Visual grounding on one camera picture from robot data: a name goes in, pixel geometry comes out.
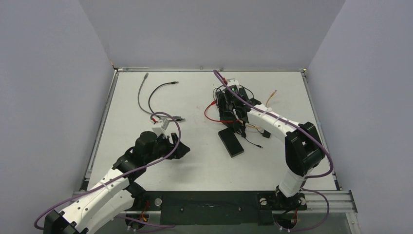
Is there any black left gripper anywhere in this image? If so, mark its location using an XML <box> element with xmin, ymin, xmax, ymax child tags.
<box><xmin>145</xmin><ymin>133</ymin><xmax>189</xmax><ymax>164</ymax></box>

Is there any red ethernet cable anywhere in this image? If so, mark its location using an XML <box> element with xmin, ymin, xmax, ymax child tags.
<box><xmin>204</xmin><ymin>100</ymin><xmax>241</xmax><ymax>124</ymax></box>

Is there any ribbed black network switch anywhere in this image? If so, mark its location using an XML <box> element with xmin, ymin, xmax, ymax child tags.
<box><xmin>218</xmin><ymin>128</ymin><xmax>244</xmax><ymax>158</ymax></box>

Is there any short black adapter cable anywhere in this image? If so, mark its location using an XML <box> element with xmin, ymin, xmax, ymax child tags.
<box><xmin>239</xmin><ymin>126</ymin><xmax>263</xmax><ymax>149</ymax></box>

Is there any yellow ethernet cable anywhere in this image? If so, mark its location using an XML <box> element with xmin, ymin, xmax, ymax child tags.
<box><xmin>246</xmin><ymin>90</ymin><xmax>278</xmax><ymax>130</ymax></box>

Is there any black Mercury switch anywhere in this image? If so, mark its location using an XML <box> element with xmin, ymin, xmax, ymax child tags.
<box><xmin>215</xmin><ymin>90</ymin><xmax>233</xmax><ymax>110</ymax></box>

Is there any small black wall plug adapter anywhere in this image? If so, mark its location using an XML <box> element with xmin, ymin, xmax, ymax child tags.
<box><xmin>262</xmin><ymin>130</ymin><xmax>271</xmax><ymax>138</ymax></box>

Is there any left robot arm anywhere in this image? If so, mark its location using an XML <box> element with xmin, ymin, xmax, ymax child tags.
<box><xmin>34</xmin><ymin>130</ymin><xmax>190</xmax><ymax>234</ymax></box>

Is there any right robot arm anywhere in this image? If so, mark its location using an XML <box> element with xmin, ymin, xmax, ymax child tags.
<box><xmin>213</xmin><ymin>85</ymin><xmax>326</xmax><ymax>208</ymax></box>

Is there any black power brick adapter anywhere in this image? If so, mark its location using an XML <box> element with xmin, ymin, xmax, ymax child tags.
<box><xmin>220</xmin><ymin>117</ymin><xmax>243</xmax><ymax>134</ymax></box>

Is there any black mains power cord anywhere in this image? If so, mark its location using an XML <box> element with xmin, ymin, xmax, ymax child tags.
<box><xmin>212</xmin><ymin>84</ymin><xmax>256</xmax><ymax>101</ymax></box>

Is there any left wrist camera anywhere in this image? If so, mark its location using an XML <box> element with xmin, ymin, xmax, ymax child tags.
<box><xmin>152</xmin><ymin>118</ymin><xmax>169</xmax><ymax>137</ymax></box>

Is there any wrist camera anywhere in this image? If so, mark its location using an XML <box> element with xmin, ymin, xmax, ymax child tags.
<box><xmin>226</xmin><ymin>78</ymin><xmax>240</xmax><ymax>88</ymax></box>
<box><xmin>152</xmin><ymin>118</ymin><xmax>169</xmax><ymax>137</ymax></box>

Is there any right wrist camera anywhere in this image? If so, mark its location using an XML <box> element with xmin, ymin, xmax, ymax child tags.
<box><xmin>226</xmin><ymin>78</ymin><xmax>240</xmax><ymax>88</ymax></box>

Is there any grey ethernet cable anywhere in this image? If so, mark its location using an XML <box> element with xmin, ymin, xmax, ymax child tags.
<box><xmin>137</xmin><ymin>73</ymin><xmax>182</xmax><ymax>119</ymax></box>

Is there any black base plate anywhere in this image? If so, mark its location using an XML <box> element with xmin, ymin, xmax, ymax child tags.
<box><xmin>133</xmin><ymin>191</ymin><xmax>307</xmax><ymax>226</ymax></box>

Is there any black ethernet cable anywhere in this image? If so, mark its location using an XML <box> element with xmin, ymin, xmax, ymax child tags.
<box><xmin>148</xmin><ymin>81</ymin><xmax>186</xmax><ymax>123</ymax></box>

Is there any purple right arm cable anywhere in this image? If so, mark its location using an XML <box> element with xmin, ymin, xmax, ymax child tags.
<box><xmin>213</xmin><ymin>69</ymin><xmax>334</xmax><ymax>179</ymax></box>

